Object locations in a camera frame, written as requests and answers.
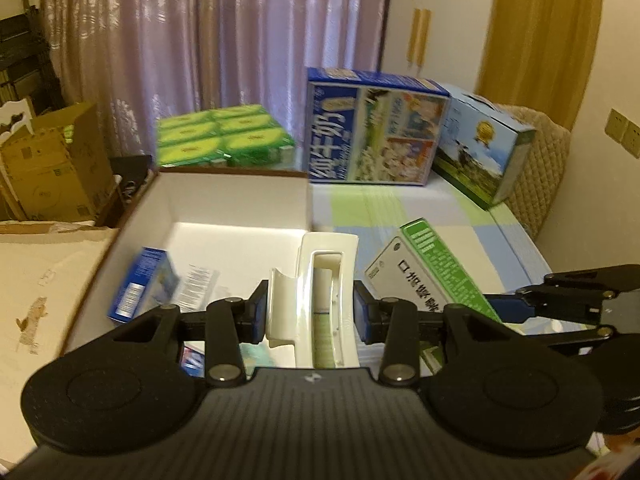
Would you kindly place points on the black bag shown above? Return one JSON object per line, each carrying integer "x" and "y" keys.
{"x": 132, "y": 175}

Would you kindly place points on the flat pale cardboard sheet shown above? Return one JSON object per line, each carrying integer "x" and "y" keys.
{"x": 50, "y": 280}

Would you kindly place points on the green medicine box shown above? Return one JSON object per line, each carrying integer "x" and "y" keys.
{"x": 430, "y": 265}

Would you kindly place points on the brown cardboard carton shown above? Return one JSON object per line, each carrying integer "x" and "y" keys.
{"x": 55, "y": 170}

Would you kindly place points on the purple curtain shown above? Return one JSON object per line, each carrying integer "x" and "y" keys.
{"x": 200, "y": 35}

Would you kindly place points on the yellow curtain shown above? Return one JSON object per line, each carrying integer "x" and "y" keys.
{"x": 540, "y": 25}

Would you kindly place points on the black rack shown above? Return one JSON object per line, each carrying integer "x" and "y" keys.
{"x": 20, "y": 50}

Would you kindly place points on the person's right forearm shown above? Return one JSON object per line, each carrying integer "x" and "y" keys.
{"x": 625, "y": 460}

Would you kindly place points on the wall switch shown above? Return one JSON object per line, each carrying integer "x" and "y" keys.
{"x": 622, "y": 130}

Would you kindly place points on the blue medicine box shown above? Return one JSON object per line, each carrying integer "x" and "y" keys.
{"x": 145, "y": 280}

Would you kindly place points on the blue milk carton box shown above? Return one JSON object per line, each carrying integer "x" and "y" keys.
{"x": 370, "y": 130}

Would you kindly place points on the brown and white storage box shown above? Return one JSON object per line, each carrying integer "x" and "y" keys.
{"x": 230, "y": 200}

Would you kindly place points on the white ointment tube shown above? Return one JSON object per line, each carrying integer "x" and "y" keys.
{"x": 197, "y": 287}

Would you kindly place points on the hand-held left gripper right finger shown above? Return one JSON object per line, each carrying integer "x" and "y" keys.
{"x": 362, "y": 317}

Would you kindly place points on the beige quilted chair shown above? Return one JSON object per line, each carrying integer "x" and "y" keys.
{"x": 540, "y": 175}

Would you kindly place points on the green and blue milk box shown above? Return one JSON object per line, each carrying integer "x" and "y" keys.
{"x": 480, "y": 160}

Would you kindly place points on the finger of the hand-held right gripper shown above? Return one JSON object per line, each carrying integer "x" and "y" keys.
{"x": 590, "y": 337}
{"x": 560, "y": 295}

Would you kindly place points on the wooden wall strips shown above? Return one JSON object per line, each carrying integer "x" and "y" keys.
{"x": 419, "y": 35}

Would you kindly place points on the green pack of drink cartons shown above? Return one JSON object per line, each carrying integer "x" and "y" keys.
{"x": 220, "y": 135}

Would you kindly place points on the blue and red packet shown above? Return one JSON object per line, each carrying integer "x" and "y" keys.
{"x": 192, "y": 359}

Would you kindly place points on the checked tablecloth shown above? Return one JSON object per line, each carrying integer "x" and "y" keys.
{"x": 360, "y": 210}

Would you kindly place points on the white plastic holder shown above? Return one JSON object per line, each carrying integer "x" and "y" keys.
{"x": 305, "y": 280}

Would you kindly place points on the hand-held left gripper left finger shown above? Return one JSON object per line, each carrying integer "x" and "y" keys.
{"x": 260, "y": 310}

